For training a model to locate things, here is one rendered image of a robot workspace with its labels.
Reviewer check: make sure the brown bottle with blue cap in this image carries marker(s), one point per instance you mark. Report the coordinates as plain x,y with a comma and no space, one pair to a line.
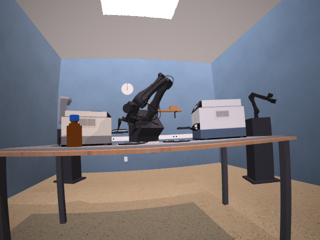
74,132

